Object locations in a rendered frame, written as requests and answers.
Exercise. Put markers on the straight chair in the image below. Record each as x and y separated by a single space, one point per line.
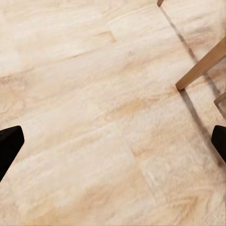
220 98

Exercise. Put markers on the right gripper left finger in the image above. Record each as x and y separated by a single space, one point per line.
11 141

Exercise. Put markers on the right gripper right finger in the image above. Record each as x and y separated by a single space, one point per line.
218 139

